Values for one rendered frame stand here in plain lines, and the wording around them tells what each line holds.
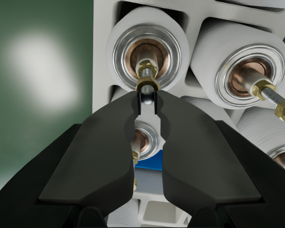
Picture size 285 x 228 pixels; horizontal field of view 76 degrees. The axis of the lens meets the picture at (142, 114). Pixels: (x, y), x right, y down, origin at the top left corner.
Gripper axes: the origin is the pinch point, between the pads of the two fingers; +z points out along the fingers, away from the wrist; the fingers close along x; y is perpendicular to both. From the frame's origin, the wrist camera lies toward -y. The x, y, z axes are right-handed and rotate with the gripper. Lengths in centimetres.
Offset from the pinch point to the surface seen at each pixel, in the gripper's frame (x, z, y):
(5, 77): -38, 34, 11
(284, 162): 19.8, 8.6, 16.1
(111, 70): -4.1, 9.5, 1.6
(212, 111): 9.7, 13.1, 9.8
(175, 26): 2.9, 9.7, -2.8
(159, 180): 2.3, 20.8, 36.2
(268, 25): 16.2, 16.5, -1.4
